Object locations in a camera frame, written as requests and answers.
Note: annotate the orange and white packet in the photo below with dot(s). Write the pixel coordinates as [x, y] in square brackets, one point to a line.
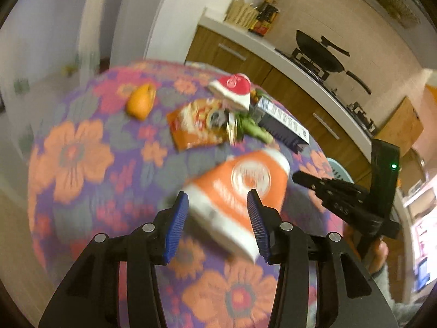
[239, 184]

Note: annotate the black gas stove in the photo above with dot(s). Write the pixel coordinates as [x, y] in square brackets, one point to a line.
[329, 87]

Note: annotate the wooden cutting board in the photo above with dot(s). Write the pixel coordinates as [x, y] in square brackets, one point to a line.
[399, 126]

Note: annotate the wicker utensil basket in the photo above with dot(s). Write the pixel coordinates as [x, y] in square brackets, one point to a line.
[240, 13]

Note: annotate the red and white packet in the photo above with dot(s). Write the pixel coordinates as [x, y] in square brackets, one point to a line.
[232, 90]

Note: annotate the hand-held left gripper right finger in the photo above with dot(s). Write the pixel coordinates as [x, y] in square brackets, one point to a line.
[256, 218]

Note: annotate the dark sauce bottle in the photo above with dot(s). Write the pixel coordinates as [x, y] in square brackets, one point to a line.
[261, 15]

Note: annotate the dark blue carton box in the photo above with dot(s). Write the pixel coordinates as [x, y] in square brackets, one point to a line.
[283, 131]

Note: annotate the green vegetable scraps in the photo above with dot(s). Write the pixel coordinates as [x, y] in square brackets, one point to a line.
[254, 129]

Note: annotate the black wok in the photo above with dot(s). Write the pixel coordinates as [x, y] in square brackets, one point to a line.
[317, 53]

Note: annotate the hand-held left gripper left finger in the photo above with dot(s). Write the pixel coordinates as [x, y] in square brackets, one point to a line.
[177, 222]

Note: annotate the person's right hand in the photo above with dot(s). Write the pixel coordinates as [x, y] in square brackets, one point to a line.
[379, 254]

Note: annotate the white curtain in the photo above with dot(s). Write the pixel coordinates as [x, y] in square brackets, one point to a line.
[94, 24]

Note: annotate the light blue plastic basket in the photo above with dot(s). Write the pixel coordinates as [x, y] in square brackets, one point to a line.
[338, 170]

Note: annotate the floral tablecloth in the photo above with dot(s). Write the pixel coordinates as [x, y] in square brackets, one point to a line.
[85, 164]

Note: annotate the orange snack packet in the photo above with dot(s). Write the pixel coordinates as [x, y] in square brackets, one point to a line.
[194, 126]

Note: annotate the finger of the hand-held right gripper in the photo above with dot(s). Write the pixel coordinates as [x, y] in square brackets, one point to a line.
[348, 210]
[327, 186]

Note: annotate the sauce bottles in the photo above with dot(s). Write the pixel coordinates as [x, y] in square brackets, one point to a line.
[268, 20]

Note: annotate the person's right forearm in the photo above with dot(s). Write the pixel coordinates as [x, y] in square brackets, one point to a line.
[392, 300]

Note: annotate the range hood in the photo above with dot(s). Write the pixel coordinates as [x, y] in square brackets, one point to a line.
[396, 5]

